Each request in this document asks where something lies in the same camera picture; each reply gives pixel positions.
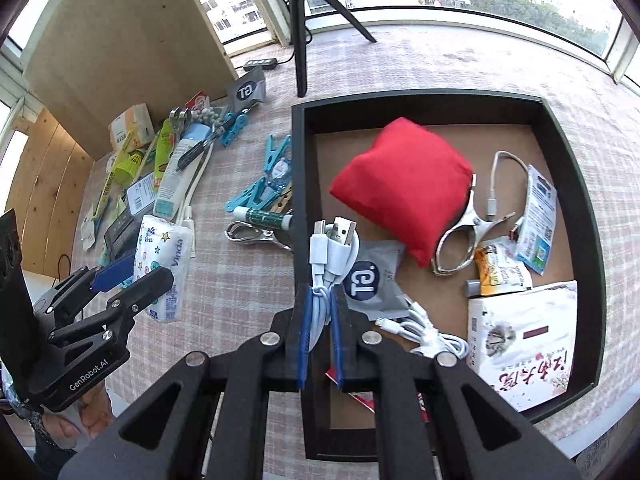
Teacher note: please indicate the person's left hand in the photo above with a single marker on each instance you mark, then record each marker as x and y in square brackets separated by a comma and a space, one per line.
[90, 410]

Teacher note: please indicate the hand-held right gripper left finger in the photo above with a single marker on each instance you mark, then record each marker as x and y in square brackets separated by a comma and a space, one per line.
[300, 340]

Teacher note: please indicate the wooden clothespin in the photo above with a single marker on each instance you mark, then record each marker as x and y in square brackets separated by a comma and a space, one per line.
[282, 200]

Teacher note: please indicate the blue white barcode packet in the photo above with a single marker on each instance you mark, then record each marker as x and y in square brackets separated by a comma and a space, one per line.
[537, 220]

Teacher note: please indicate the star print tissue pack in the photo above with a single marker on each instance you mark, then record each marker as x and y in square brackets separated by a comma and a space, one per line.
[167, 260]

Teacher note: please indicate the particle board panel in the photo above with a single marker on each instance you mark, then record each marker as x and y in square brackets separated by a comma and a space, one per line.
[125, 30]

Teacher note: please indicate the red cloth bag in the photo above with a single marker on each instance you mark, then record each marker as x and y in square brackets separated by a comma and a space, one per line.
[405, 185]

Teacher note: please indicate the green snack packet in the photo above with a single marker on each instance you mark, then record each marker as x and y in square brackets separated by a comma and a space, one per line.
[164, 152]

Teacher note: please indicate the red white snack packet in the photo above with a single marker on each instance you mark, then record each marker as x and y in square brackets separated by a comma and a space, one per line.
[197, 101]

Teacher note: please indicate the grey foil packet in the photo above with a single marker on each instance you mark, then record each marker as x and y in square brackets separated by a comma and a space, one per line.
[246, 89]
[372, 275]

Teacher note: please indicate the large silver metal clip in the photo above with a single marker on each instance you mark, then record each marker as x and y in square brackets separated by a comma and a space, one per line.
[467, 230]

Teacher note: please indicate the black USB hub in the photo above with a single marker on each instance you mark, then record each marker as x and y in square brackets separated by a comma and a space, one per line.
[260, 64]

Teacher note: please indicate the blue plastic clip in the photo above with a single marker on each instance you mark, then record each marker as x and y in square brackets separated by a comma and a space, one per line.
[250, 195]

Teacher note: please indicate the orange sachet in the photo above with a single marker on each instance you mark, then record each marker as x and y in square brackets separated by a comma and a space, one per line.
[502, 270]

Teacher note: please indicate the blue dental floss pack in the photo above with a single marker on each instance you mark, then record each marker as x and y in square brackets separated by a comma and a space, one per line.
[281, 172]

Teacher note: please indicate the black pen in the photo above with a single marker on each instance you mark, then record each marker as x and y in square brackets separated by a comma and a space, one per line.
[210, 137]

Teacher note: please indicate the black tripod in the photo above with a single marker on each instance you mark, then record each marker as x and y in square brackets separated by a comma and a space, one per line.
[300, 35]

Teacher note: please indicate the yellow shuttlecock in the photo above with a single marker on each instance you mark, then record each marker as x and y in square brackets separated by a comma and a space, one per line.
[127, 165]

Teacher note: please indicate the black tray container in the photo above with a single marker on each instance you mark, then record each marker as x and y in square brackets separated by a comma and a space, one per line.
[300, 160]

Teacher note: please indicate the pine wood board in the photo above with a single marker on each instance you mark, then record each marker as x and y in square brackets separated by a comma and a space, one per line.
[45, 190]

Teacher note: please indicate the blue clothespin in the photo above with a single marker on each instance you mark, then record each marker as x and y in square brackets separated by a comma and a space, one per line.
[234, 129]
[277, 150]

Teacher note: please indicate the white squeeze tube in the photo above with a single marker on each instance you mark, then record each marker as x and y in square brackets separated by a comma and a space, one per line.
[172, 185]

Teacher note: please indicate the small silver metal clip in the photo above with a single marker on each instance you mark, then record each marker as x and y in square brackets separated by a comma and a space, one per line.
[255, 237]

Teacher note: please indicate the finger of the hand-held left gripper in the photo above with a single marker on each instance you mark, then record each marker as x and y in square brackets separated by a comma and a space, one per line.
[107, 277]
[140, 290]

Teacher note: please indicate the orange white tissue pack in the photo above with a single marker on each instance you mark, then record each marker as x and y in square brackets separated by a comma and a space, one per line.
[131, 127]

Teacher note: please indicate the green white glue stick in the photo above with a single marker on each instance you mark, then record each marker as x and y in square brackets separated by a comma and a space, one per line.
[265, 218]

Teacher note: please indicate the white printed box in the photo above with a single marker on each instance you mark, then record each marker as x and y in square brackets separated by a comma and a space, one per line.
[525, 345]

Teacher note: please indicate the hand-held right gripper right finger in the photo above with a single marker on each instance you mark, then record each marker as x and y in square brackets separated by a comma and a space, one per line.
[336, 340]

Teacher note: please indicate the white tin box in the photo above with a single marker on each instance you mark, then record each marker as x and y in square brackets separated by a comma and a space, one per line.
[141, 192]

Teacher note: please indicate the yellow green strip packet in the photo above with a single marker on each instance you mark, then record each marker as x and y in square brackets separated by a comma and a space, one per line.
[102, 200]

